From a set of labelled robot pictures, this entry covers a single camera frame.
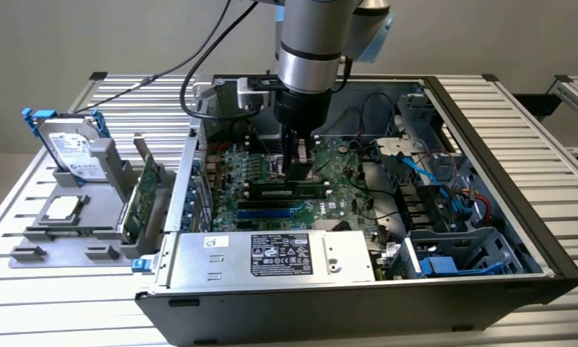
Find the silver coin cell battery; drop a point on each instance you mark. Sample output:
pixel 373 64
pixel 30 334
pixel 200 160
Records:
pixel 342 147

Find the silver CPU chip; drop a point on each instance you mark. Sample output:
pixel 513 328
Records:
pixel 64 209

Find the blue drive cage clip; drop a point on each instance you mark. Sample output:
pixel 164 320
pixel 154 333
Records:
pixel 438 266

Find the silver power supply unit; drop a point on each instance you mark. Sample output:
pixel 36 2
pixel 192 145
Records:
pixel 269 258

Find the green motherboard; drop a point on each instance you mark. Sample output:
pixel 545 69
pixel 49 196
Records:
pixel 346 188

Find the black RAM slot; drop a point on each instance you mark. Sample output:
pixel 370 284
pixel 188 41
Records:
pixel 265 205

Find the black open PC case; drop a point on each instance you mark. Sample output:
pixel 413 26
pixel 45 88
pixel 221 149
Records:
pixel 346 311

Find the silver CPU socket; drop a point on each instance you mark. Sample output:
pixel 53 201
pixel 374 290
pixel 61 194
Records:
pixel 276 166

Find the grey parts rack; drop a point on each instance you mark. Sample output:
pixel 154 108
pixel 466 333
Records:
pixel 77 246

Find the silver hard disk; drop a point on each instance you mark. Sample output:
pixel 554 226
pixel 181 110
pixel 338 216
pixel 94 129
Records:
pixel 69 148

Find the green graphics card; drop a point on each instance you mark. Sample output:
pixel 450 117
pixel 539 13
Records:
pixel 141 195

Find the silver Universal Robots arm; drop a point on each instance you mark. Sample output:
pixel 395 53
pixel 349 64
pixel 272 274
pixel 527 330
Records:
pixel 308 47

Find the RAM stick with white label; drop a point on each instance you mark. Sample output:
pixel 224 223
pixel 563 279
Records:
pixel 274 191

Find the silver chipset heatsink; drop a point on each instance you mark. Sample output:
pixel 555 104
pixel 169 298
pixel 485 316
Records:
pixel 326 225

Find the grey metal disk bay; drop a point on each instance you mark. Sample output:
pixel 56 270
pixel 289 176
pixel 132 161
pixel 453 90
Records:
pixel 409 144

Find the blue case latch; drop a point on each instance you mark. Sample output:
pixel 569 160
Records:
pixel 140 265

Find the grey drive cage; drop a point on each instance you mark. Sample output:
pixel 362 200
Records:
pixel 467 242

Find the blue RAM slot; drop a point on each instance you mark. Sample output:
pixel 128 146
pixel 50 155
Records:
pixel 262 214

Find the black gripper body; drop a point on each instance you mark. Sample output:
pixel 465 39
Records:
pixel 302 108

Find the blue disk caddy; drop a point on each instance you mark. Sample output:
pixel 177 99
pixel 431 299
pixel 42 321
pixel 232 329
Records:
pixel 36 119

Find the metal slat side table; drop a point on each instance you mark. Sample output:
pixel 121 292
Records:
pixel 575 97

